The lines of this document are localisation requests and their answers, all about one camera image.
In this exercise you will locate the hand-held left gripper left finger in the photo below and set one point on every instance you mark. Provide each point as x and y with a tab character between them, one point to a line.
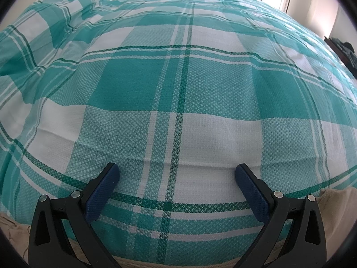
104	187

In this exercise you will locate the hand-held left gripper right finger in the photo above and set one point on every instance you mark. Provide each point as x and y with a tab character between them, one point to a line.
251	189

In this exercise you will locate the beige pants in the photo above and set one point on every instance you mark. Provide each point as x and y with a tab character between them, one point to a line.
336	217

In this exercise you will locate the teal checked bed cover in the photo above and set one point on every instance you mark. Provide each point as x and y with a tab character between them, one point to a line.
178	89

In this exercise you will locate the dark grey clothes pile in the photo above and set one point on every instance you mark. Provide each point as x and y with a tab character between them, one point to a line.
347	53

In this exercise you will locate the dark wooden nightstand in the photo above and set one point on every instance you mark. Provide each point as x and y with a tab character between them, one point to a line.
332	43

